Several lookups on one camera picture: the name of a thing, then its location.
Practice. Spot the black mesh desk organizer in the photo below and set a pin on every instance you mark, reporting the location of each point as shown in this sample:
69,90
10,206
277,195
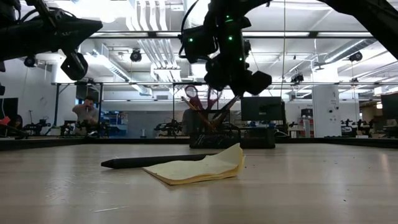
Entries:
217,140

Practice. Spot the yellow sticky note pad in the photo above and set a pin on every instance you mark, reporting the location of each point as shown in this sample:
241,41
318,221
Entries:
199,169

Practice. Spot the orange pencil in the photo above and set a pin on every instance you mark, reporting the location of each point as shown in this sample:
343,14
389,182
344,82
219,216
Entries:
197,113
203,123

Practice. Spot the background black robot arm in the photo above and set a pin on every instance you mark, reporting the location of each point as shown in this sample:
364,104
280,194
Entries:
168,127

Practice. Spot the black computer monitor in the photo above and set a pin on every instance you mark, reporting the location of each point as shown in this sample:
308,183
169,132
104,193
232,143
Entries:
261,109

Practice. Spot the white building column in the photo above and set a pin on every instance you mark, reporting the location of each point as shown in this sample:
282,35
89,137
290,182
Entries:
325,109

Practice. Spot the person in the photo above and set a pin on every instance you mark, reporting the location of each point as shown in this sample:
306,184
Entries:
85,113

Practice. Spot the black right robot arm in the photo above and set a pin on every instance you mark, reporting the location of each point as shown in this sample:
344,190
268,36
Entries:
373,18

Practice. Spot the black pen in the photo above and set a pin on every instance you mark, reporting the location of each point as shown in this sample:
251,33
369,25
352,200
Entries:
146,161
231,104
222,116

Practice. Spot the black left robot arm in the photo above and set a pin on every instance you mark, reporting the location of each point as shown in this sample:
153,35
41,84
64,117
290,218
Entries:
7,40

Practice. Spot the black aluminium table frame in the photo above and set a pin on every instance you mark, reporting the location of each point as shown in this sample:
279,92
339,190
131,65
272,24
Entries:
93,142

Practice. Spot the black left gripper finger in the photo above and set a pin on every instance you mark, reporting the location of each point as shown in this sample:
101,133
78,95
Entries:
79,31

